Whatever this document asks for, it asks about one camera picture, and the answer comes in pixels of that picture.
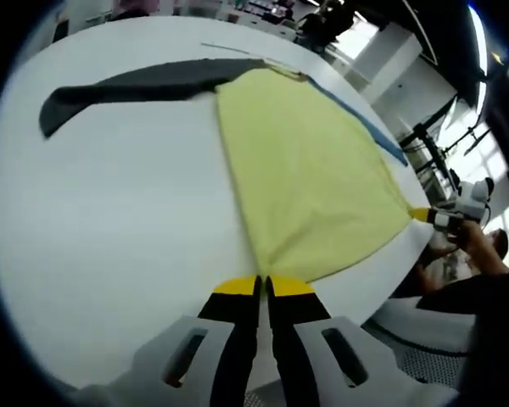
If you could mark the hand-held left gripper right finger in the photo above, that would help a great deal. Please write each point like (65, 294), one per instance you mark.
(297, 339)

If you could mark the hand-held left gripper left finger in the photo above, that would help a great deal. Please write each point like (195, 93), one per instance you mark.
(233, 339)

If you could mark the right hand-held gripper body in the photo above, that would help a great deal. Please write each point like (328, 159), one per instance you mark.
(477, 197)

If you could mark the yellow grey blue garment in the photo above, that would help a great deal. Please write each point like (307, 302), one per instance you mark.
(305, 169)

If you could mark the person's right hand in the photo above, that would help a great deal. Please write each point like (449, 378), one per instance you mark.
(471, 237)

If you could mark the black tripod stand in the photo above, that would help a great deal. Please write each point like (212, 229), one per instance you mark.
(432, 140)

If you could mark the person's black clothing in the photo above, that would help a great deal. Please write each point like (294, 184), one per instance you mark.
(471, 297)

